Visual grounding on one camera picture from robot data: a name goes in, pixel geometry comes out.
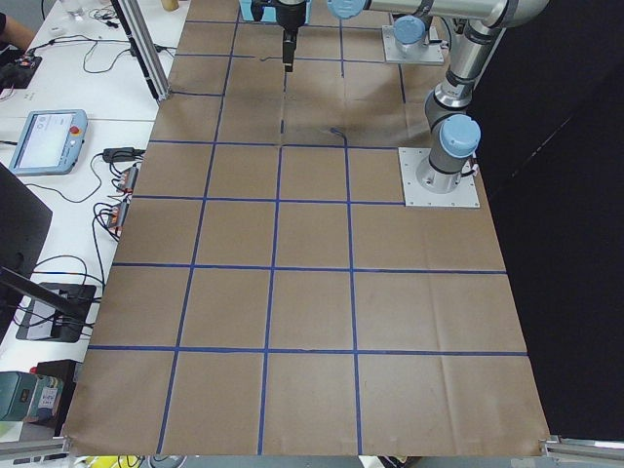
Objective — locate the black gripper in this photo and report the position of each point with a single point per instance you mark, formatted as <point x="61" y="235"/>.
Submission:
<point x="291" y="15"/>

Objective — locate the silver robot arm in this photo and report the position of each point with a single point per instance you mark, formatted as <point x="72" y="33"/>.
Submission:
<point x="456" y="136"/>
<point x="419" y="14"/>

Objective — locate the black power adapter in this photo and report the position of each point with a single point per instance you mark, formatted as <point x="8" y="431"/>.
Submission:
<point x="118" y="154"/>

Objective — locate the teach pendant tablet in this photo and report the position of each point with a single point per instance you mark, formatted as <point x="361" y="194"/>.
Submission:
<point x="50" y="142"/>

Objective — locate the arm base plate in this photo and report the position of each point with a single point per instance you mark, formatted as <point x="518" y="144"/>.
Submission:
<point x="427" y="51"/>
<point x="424" y="187"/>

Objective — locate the aluminium frame post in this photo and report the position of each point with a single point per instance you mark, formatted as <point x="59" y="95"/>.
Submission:
<point x="132" y="20"/>

